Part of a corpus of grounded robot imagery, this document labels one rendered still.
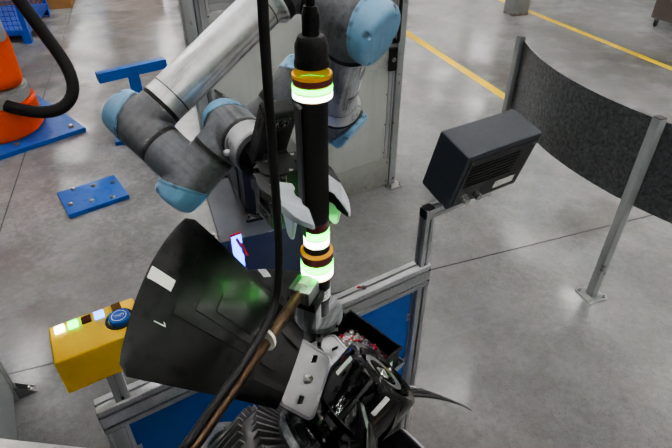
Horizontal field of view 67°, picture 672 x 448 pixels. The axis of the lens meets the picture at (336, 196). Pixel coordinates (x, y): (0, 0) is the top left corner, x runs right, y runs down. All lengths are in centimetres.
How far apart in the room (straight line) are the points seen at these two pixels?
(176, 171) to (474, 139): 76
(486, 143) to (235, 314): 85
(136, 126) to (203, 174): 13
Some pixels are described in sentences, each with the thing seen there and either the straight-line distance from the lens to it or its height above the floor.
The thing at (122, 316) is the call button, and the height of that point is 108.
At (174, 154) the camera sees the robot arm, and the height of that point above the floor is 144.
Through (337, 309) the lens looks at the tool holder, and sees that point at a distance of 75.
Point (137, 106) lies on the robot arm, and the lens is 88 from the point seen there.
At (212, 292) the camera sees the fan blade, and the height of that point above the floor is 139.
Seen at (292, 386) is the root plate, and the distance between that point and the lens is 71.
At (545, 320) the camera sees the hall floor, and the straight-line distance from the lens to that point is 266.
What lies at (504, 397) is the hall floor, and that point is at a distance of 232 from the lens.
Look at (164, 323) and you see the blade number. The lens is 60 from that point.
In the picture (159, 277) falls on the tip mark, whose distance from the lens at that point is 62.
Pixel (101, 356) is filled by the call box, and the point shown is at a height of 105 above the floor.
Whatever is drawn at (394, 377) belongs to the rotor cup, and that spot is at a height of 120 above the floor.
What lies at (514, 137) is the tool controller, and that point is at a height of 123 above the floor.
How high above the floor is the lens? 184
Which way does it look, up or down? 34 degrees down
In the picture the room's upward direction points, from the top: straight up
